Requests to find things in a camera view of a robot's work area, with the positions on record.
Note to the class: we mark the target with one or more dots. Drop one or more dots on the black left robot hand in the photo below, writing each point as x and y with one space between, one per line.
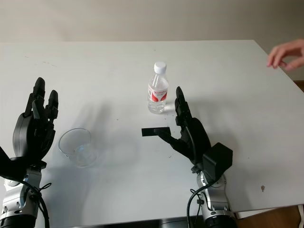
28 133

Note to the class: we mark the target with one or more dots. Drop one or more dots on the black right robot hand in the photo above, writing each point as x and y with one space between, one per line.
196 137

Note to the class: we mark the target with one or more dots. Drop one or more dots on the clear plastic water bottle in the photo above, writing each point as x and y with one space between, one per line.
158 95

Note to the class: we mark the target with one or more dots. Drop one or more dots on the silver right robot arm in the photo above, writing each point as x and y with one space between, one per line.
215 204

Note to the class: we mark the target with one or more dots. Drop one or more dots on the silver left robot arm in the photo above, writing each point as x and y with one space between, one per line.
16 202

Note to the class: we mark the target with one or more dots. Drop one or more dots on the clear glass cup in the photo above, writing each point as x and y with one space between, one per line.
78 149

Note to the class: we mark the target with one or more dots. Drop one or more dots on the black tape strip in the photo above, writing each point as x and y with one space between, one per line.
148 132

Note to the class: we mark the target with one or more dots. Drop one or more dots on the black robot torso edge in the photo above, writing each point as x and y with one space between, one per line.
142 224

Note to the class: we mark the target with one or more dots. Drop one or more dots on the person's bare hand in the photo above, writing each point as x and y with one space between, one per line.
288 51

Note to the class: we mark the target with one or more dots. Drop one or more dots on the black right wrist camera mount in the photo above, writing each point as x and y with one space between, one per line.
217 158

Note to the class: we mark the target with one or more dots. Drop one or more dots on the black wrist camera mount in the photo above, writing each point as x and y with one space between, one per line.
7 166
217 158

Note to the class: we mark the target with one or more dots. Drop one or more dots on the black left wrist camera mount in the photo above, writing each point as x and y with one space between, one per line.
7 166

